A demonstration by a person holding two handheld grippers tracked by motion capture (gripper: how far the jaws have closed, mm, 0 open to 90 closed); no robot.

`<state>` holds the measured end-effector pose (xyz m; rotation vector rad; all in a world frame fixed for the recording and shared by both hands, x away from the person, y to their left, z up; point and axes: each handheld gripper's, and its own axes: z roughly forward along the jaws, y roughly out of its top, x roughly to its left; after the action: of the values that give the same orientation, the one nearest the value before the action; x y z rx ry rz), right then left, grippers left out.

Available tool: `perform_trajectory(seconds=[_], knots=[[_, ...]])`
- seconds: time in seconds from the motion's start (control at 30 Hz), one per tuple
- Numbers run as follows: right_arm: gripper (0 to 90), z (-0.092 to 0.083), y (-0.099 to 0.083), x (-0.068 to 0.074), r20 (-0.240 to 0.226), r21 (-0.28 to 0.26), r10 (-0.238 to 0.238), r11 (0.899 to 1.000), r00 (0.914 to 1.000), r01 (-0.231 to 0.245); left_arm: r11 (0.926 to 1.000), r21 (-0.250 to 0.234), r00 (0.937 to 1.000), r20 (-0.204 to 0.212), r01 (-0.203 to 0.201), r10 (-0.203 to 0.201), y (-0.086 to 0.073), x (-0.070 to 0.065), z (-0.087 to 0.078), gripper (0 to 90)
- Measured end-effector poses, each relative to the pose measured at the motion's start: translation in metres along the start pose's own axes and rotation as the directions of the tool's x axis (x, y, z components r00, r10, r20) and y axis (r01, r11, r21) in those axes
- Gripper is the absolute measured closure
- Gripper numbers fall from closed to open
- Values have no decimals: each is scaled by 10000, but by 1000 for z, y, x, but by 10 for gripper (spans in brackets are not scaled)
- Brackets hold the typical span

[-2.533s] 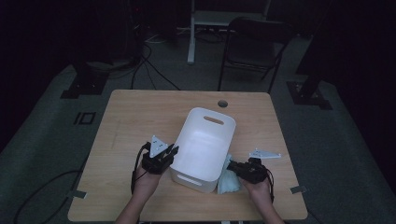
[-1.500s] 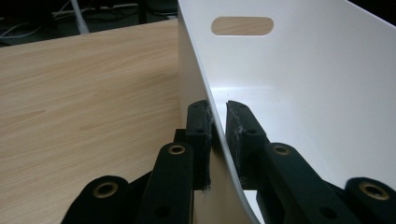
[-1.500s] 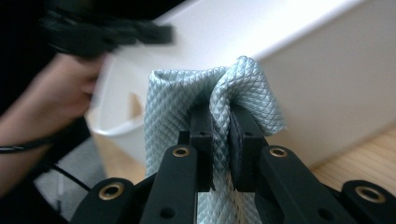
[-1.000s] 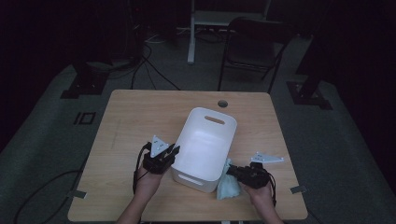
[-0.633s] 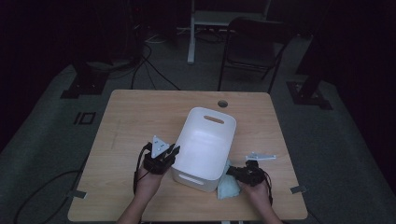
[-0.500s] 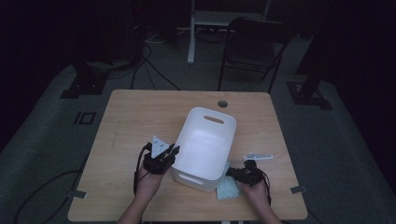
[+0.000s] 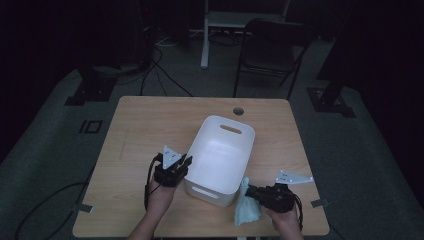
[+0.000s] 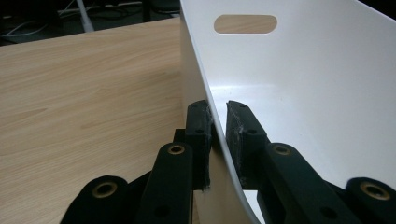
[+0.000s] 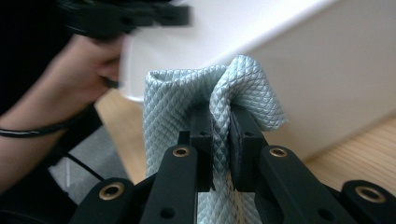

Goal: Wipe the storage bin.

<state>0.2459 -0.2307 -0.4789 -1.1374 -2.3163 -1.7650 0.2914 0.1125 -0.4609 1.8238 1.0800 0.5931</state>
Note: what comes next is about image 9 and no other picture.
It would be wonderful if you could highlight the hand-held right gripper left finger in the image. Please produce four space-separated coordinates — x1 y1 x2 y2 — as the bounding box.
178 106 216 192

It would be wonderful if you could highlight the left hand-held gripper black cable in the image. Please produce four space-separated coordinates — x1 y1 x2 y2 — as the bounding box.
0 119 82 138

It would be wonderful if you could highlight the light blue quilted cloth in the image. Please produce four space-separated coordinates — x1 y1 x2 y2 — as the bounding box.
143 54 288 224

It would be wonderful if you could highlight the white plastic basket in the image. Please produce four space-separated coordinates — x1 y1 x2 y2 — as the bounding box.
120 0 396 161

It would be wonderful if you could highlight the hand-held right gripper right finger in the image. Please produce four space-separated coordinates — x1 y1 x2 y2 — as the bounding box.
229 106 269 192

